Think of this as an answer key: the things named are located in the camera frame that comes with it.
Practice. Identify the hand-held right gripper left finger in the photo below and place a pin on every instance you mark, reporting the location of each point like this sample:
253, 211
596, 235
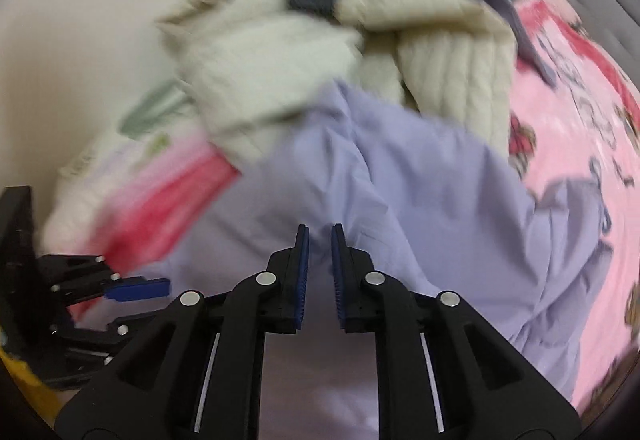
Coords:
301, 280

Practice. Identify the pink printed blanket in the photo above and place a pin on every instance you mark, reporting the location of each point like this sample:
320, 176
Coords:
575, 119

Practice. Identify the yellow cloth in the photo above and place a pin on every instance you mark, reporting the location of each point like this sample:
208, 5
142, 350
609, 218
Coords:
27, 390

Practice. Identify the white pink printed garment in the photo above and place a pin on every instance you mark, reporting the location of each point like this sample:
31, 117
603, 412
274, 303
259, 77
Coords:
145, 190

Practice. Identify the lavender garment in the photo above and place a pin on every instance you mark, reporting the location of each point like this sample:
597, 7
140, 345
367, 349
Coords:
400, 180

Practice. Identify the cream knit sweater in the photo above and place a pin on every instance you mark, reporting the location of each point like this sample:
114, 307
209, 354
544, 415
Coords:
250, 59

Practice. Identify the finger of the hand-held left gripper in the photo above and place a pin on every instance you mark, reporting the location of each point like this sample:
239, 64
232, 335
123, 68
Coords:
95, 340
140, 289

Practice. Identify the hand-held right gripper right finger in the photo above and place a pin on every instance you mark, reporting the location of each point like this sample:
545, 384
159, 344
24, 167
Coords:
340, 280

